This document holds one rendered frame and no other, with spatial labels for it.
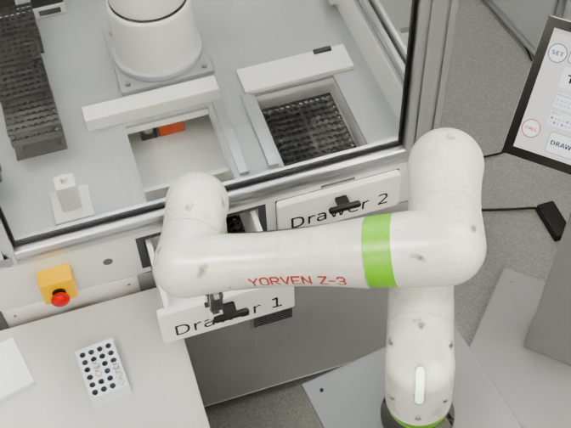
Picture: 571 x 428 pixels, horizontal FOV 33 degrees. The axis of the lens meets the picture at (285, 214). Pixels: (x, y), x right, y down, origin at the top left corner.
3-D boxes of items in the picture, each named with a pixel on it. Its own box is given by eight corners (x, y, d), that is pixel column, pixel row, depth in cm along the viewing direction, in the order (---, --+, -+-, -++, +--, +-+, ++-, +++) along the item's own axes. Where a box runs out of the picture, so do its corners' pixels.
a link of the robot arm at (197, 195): (230, 160, 165) (167, 156, 166) (220, 218, 157) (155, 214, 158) (235, 210, 176) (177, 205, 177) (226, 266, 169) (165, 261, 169)
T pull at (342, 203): (361, 206, 213) (361, 203, 212) (330, 215, 212) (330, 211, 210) (355, 194, 215) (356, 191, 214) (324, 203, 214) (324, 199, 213)
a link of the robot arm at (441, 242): (489, 231, 154) (481, 184, 145) (491, 299, 147) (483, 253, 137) (377, 239, 159) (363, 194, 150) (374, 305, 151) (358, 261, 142)
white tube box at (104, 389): (132, 393, 202) (129, 385, 199) (93, 408, 200) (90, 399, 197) (115, 346, 209) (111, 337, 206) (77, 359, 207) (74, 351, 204)
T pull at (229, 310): (250, 314, 197) (249, 311, 196) (214, 324, 195) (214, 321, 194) (245, 300, 199) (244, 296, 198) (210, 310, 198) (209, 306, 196)
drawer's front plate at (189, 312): (295, 306, 207) (293, 278, 198) (164, 344, 202) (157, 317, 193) (292, 300, 208) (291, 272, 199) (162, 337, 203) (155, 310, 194)
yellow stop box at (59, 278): (79, 299, 207) (72, 280, 201) (46, 308, 206) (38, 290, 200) (75, 280, 210) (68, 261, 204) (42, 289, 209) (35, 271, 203)
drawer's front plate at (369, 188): (398, 204, 223) (401, 174, 214) (279, 237, 218) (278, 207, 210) (395, 199, 224) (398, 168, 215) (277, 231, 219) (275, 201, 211)
